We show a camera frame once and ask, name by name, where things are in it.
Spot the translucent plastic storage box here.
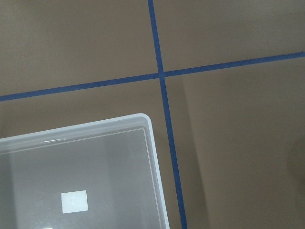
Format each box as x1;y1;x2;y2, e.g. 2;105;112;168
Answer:
0;113;170;229

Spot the white square label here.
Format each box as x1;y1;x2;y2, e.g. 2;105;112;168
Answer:
61;190;89;214

